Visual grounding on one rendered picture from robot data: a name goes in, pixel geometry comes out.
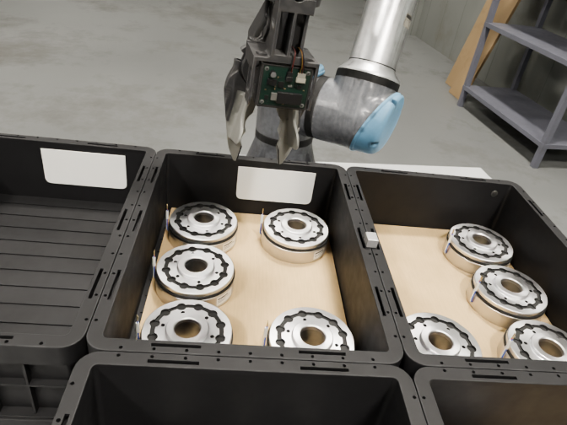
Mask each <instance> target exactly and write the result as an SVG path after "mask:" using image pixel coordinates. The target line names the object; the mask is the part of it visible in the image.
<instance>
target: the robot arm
mask: <svg viewBox="0 0 567 425"><path fill-rule="evenodd" d="M417 2H418V0H366V4H365V6H364V12H363V14H362V17H361V20H360V23H359V28H358V31H357V35H356V37H355V40H354V45H353V48H352V51H351V54H350V57H349V59H348V60H347V61H346V62H345V63H343V64H342V65H340V66H338V68H337V72H336V75H335V78H332V77H328V76H325V75H323V74H324V73H325V70H324V67H323V65H321V64H320V63H319V62H318V61H317V60H316V59H315V58H314V57H313V56H312V54H311V53H310V52H309V50H308V49H307V48H305V47H304V44H305V36H306V31H307V27H308V23H309V18H310V16H314V12H315V8H318V7H320V4H321V0H265V1H264V3H263V5H262V6H261V8H260V10H259V12H258V13H257V15H256V17H255V18H254V20H253V22H252V24H251V26H250V28H249V29H248V37H247V40H246V44H244V45H243V46H242V47H241V51H242V52H243V55H242V57H241V59H239V58H236V57H235V58H234V64H233V67H232V68H231V69H230V71H229V73H228V76H227V78H226V80H225V84H224V108H225V120H226V131H227V141H228V146H229V151H230V154H231V156H232V159H233V160H234V161H237V159H238V157H239V154H240V151H241V148H242V145H241V142H240V141H241V138H242V136H243V134H244V133H245V132H246V128H245V125H246V120H247V118H248V117H249V115H251V114H252V113H253V111H254V109H255V106H257V114H256V131H255V137H254V140H253V142H252V144H251V146H250V149H249V151H248V153H247V155H246V156H251V157H259V158H269V159H277V161H278V164H281V163H282V162H283V161H284V160H285V159H286V160H295V161H305V162H313V163H315V159H314V154H313V148H312V140H313V138H315V139H318V140H321V141H324V142H327V143H332V144H335V145H338V146H340V147H344V148H348V149H350V150H351V151H359V152H362V153H368V154H373V153H377V152H379V151H380V150H381V149H382V148H383V147H384V145H385V144H386V142H387V141H388V139H389V137H390V136H391V134H392V132H393V130H394V128H395V126H396V124H397V121H398V119H399V117H400V115H401V110H402V108H403V104H404V97H403V95H401V94H400V93H398V90H399V87H400V83H399V81H398V79H397V76H396V68H397V64H398V61H399V58H400V56H401V53H402V48H403V45H404V42H405V40H406V37H407V34H408V29H409V26H410V24H411V21H412V18H413V13H414V10H415V8H416V5H417Z"/></svg>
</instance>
